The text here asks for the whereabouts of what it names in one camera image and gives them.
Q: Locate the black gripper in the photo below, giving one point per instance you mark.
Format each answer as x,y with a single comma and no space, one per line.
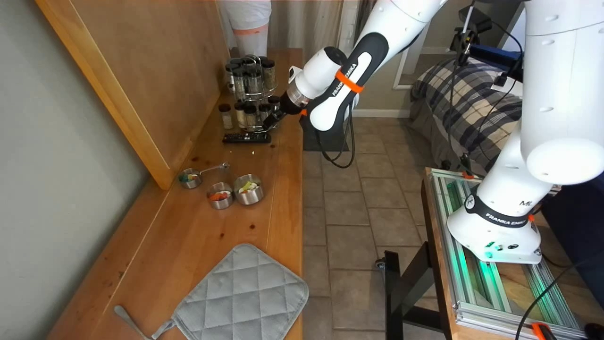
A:
288,106

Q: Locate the chrome rotating seasoning rack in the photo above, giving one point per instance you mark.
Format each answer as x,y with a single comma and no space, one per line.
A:
252,95

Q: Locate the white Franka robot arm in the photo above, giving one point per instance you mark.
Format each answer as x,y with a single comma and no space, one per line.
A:
567,95

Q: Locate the small spice jar black lid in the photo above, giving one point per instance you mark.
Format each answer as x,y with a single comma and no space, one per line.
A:
226,117

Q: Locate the dark floor mat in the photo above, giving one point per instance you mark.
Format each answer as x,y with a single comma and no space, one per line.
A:
314,142

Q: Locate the beige curtain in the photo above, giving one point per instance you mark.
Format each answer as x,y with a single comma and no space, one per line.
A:
314,25

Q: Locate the framed plywood board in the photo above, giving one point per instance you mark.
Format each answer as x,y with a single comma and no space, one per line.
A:
158,62

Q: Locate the grey quilted pot holder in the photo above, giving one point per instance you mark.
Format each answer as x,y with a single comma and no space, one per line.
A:
246,295

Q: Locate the bed with plaid blanket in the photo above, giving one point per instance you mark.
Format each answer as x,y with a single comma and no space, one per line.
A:
465,106

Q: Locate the black metal stand leg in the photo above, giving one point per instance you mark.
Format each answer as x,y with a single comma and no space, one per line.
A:
394,289

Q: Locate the metal utensil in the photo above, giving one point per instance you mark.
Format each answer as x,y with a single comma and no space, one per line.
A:
129,319

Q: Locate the dark blue fabric furniture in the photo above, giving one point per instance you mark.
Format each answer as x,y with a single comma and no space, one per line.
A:
579,251

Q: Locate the orange clamp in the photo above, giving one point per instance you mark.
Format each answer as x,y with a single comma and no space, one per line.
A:
541,331

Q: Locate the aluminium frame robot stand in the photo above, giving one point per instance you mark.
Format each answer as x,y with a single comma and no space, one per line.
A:
465,295

